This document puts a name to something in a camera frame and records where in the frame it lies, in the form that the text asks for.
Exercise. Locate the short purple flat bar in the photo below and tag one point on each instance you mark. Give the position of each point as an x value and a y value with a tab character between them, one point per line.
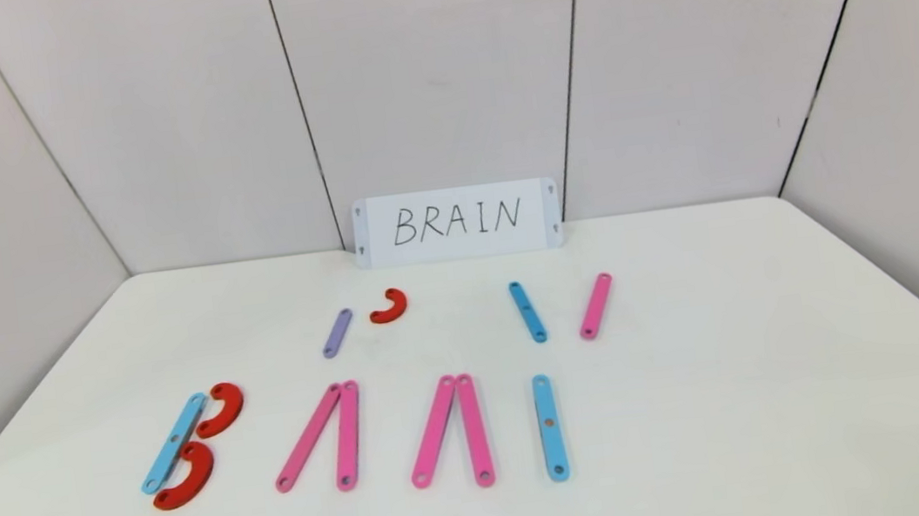
337	333

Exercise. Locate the blue bar with middle hole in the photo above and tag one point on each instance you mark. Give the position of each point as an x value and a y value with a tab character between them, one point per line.
165	463
552	444

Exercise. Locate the red curved piece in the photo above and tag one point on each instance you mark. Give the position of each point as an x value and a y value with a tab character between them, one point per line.
234	408
200	487
398	312

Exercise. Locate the pink bar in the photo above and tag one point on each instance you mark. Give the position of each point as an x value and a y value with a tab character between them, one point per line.
475	431
596	306
348	436
309	437
433	431

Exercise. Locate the white card reading BRAIN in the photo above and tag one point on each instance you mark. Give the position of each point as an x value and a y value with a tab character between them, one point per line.
423	249

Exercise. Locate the blue flat bar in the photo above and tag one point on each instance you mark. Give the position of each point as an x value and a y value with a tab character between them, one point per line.
527	312

